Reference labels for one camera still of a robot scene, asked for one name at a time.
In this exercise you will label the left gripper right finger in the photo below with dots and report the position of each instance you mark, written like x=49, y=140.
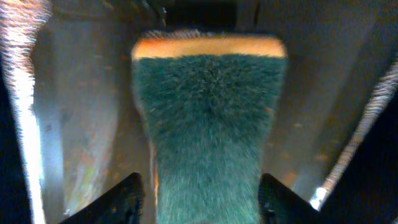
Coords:
x=279, y=205

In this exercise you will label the black rectangular water tray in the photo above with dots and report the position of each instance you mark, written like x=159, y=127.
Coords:
x=67, y=70

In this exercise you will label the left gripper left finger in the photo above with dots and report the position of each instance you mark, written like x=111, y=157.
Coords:
x=122, y=204

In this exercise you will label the green and yellow sponge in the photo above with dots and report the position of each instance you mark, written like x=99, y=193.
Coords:
x=207, y=103

